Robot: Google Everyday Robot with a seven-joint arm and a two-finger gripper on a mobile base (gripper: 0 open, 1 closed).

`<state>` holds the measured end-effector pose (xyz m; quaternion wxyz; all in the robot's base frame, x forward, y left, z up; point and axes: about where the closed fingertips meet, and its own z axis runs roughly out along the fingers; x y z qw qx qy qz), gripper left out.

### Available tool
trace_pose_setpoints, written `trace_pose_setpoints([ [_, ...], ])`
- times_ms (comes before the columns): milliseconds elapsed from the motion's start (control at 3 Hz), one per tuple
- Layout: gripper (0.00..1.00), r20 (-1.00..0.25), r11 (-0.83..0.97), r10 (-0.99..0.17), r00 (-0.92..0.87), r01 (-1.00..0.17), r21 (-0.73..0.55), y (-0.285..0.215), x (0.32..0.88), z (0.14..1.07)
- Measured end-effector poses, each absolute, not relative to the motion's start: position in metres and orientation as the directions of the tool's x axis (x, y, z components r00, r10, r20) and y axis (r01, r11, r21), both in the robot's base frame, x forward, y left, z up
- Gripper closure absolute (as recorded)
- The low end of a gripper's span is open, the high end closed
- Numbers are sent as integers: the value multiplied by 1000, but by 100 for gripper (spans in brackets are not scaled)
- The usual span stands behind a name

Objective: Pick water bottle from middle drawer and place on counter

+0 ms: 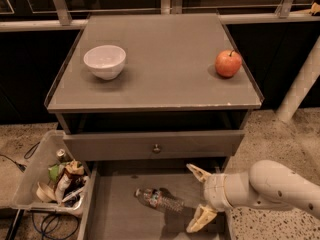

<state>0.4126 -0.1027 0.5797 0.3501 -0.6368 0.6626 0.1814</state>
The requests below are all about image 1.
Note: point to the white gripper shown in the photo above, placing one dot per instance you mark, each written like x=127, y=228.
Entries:
x=214, y=190

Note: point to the clear plastic water bottle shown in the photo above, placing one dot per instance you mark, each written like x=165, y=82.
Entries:
x=159, y=200

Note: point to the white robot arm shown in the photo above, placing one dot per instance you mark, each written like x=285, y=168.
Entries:
x=266, y=185

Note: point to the grey open middle drawer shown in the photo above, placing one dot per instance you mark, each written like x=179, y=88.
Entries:
x=112, y=212

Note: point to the grey upper drawer with knob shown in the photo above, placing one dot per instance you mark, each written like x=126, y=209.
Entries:
x=153, y=145

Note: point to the brown white bottle in bin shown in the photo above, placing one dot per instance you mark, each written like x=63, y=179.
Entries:
x=72, y=172

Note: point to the grey cabinet counter top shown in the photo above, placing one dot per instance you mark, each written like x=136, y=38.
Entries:
x=169, y=66

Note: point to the red apple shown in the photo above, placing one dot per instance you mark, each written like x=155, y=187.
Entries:
x=228, y=63

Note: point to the metal can in bin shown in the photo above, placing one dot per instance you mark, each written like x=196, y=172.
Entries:
x=62, y=155

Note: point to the clear plastic bin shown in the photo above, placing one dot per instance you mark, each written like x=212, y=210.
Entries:
x=26, y=195

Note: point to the green item in bin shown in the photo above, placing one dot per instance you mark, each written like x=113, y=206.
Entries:
x=53, y=172

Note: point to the white cup in bin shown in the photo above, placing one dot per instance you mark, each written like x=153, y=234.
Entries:
x=45, y=193

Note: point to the white diagonal pole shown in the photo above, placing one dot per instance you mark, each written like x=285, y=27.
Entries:
x=304, y=81

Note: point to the white ceramic bowl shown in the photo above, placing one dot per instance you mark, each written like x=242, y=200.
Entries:
x=106, y=61

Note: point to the metal railing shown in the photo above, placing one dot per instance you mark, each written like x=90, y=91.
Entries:
x=44, y=15

